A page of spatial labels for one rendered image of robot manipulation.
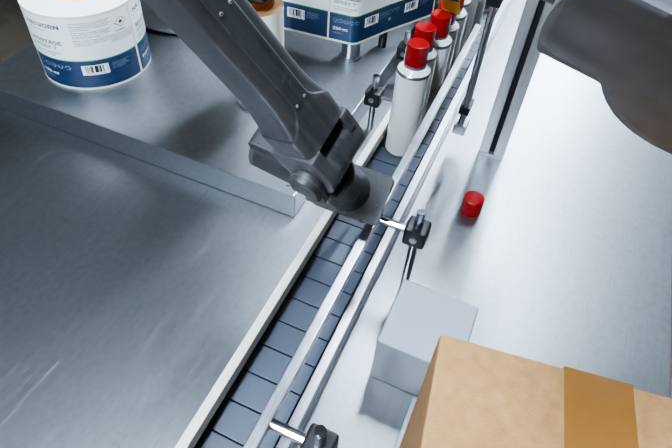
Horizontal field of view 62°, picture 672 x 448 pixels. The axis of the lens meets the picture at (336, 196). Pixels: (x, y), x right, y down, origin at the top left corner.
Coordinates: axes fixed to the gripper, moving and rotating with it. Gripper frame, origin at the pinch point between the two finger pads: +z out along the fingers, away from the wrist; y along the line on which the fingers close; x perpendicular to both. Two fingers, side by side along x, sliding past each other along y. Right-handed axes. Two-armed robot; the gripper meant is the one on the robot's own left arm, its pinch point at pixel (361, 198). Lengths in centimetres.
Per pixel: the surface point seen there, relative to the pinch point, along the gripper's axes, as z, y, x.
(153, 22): 23, 61, -22
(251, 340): -14.8, 2.9, 21.0
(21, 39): 141, 220, -25
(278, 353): -11.1, 0.3, 22.0
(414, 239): -5.9, -9.8, 3.0
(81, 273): -6.7, 33.2, 24.6
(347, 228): 3.0, 0.9, 4.7
